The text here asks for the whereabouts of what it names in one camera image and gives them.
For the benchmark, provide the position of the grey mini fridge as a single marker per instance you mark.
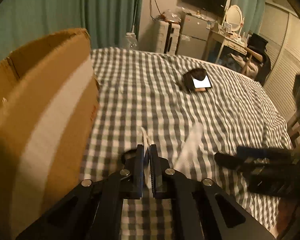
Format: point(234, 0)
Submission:
point(194, 33)

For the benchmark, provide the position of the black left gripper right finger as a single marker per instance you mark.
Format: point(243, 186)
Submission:
point(201, 209)

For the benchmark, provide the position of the brown cardboard box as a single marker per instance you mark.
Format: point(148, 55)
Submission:
point(48, 104)

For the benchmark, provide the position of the green curtain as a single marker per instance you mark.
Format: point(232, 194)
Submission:
point(107, 21)
point(252, 11)

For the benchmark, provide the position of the clear water bottle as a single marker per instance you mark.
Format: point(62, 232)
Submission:
point(131, 42)

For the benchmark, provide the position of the oval vanity mirror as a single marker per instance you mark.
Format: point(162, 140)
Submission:
point(234, 17)

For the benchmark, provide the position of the white suitcase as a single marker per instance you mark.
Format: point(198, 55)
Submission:
point(166, 36)

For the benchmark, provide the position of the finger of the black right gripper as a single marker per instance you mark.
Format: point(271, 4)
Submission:
point(270, 153)
point(229, 161)

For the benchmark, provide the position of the checkered bed sheet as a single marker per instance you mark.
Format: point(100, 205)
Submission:
point(142, 89)

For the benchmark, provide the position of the black chair with clothes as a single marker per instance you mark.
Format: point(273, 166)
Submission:
point(256, 64)

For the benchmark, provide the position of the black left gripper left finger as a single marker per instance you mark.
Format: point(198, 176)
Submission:
point(92, 210)

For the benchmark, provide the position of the black glossy jar box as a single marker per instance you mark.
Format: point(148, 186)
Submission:
point(196, 80)

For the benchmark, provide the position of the white dressing table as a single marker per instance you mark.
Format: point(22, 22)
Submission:
point(217, 42)

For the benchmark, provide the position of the white sachet packet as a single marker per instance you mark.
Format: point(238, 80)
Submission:
point(147, 141)

